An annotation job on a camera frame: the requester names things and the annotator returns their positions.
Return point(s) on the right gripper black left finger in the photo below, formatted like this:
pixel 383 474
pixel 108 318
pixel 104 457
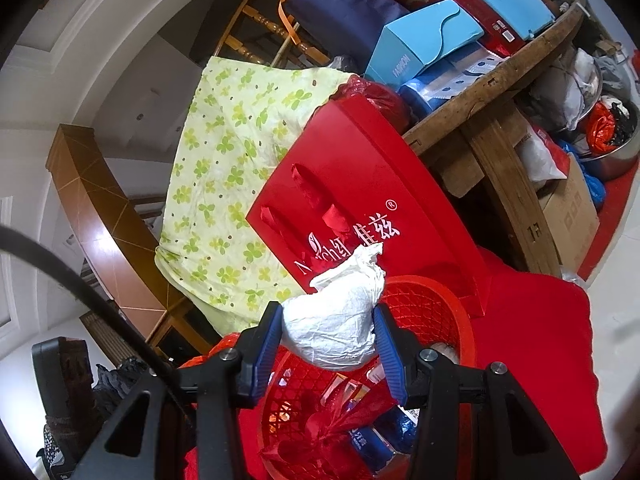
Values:
pixel 148 434

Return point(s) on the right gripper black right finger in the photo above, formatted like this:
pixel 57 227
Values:
pixel 473 423

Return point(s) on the white blue toothpaste box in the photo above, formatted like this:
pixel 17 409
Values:
pixel 388 441

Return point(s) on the white plastic bag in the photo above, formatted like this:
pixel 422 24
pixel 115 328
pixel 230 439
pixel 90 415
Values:
pixel 332 328

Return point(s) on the black ruffled garment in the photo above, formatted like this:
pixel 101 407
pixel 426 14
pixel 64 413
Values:
pixel 77 403

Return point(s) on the red bed blanket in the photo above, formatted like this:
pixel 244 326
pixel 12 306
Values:
pixel 539 326

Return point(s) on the red plastic mesh basket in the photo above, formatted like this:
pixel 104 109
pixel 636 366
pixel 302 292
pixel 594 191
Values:
pixel 293 377

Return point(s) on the brown wooden headboard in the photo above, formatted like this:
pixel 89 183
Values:
pixel 120 248

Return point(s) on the brown cardboard box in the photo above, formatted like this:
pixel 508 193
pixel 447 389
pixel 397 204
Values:
pixel 571 216

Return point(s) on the red Nilrich paper bag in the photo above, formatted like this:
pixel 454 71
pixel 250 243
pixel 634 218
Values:
pixel 350 180

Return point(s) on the wooden table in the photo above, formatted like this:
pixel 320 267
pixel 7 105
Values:
pixel 486 117

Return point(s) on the steel basin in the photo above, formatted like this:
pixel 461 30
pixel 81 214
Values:
pixel 616 163

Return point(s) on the orange red plastic bag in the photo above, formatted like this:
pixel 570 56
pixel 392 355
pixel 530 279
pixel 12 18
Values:
pixel 599 126

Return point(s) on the green clover patterned quilt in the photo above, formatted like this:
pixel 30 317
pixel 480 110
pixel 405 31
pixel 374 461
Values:
pixel 242 121

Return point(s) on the red crinkled plastic bag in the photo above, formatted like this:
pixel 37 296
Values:
pixel 388 103

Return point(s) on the grey white bag bundle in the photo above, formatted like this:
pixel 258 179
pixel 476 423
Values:
pixel 566 92

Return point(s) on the blue white patterned package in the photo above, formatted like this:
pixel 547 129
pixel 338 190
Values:
pixel 447 78

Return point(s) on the wooden stair railing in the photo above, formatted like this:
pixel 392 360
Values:
pixel 263 32

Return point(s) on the light blue cardboard box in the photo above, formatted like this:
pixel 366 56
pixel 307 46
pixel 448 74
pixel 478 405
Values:
pixel 408 45

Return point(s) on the navy blue bag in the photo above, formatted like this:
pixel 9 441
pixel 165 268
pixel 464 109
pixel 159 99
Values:
pixel 346 27

